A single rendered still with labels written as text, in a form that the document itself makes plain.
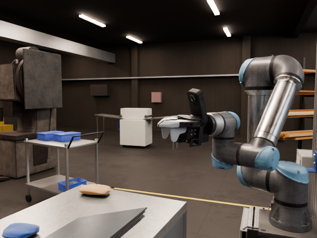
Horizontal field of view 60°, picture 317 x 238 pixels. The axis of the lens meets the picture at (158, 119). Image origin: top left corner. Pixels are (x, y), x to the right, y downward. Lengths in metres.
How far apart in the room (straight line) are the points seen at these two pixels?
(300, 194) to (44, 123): 5.42
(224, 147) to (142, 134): 7.22
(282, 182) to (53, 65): 5.22
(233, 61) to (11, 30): 7.92
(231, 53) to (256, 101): 10.65
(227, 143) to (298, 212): 0.39
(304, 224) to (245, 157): 0.41
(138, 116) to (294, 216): 7.31
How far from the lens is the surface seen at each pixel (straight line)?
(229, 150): 0.93
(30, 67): 5.53
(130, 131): 8.26
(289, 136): 7.07
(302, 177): 1.14
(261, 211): 1.31
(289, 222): 1.17
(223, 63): 11.77
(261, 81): 1.14
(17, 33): 9.10
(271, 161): 0.88
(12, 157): 5.80
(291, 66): 1.09
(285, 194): 1.15
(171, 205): 1.27
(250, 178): 1.19
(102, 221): 1.08
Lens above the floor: 1.52
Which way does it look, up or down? 5 degrees down
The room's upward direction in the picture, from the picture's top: straight up
